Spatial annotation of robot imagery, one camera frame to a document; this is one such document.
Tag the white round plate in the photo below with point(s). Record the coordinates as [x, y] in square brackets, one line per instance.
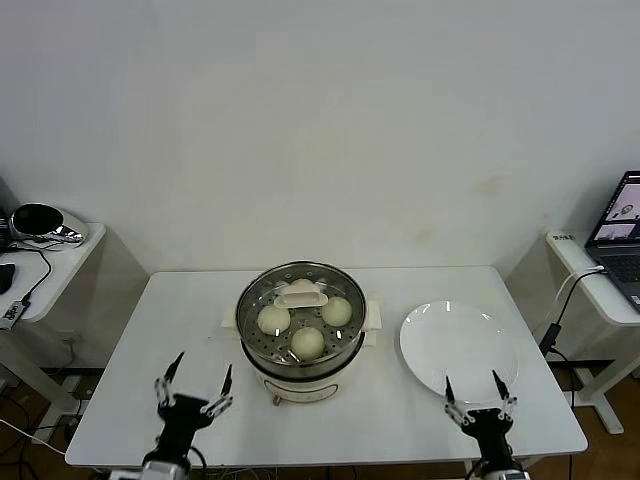
[460, 350]

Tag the white side table with laptop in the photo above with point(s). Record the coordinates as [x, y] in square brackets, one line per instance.
[570, 255]

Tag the black computer mouse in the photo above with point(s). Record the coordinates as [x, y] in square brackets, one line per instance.
[6, 277]

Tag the chrome rounded headset device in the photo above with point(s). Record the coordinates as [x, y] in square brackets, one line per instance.
[40, 220]

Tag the white label with black text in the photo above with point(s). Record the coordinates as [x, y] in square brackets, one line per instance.
[562, 237]

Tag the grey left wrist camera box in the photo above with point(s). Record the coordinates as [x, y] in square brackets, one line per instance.
[162, 471]

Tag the white side table with headset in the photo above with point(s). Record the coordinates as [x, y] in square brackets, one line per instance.
[75, 260]

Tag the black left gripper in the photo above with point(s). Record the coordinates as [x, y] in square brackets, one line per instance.
[182, 415]

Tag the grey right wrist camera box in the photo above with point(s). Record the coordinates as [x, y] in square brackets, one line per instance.
[502, 475]

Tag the grey usb adapter box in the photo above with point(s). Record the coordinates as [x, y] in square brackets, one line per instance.
[12, 312]

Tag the cream electric cooking pot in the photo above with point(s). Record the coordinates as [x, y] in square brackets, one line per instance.
[300, 389]

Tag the dark grey open laptop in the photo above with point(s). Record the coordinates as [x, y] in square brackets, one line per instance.
[617, 260]

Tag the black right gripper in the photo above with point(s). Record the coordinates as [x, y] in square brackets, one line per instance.
[487, 430]

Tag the perforated steel steamer basket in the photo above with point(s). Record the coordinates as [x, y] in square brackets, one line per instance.
[300, 369]

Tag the dark monitor edge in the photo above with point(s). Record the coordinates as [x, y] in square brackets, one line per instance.
[3, 215]

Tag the white wall power outlet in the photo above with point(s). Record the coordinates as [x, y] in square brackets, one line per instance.
[71, 340]

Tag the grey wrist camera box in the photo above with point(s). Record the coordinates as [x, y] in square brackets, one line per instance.
[502, 475]
[162, 471]

